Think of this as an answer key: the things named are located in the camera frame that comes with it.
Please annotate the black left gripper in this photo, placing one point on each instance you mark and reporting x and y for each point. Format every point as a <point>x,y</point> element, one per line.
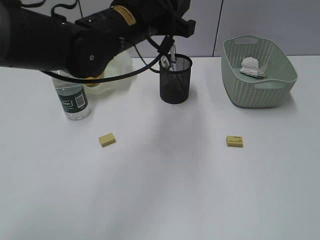
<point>166,16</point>

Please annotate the white waste paper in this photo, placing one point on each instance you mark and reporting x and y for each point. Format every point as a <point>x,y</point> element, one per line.
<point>252,67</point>

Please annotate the yellow eraser behind bottle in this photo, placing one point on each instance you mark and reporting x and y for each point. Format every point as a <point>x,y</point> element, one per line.
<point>107,139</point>

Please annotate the yellow eraser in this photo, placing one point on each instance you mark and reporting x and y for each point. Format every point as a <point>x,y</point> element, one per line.
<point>234,141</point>
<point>107,139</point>

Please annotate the black mesh pen holder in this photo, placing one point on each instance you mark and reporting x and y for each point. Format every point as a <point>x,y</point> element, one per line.
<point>174,86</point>

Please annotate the grey grip pen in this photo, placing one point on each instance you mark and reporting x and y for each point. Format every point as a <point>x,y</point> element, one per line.
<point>173,62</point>

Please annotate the clear water bottle green label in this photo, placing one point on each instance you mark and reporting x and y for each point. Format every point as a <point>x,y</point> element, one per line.
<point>73,99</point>

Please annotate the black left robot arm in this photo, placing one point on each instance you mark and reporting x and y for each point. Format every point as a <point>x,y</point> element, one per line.
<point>84,48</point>

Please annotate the green wavy glass plate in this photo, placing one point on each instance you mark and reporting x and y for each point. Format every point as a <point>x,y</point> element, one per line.
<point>120,65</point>

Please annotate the yellow mango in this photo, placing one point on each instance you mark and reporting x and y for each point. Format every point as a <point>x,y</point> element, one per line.
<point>91,82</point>

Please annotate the beige grip pen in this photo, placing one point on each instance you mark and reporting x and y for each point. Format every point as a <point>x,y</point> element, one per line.
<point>165,63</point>

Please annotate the green plastic woven basket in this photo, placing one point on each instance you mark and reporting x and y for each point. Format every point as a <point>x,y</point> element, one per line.
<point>248,92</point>

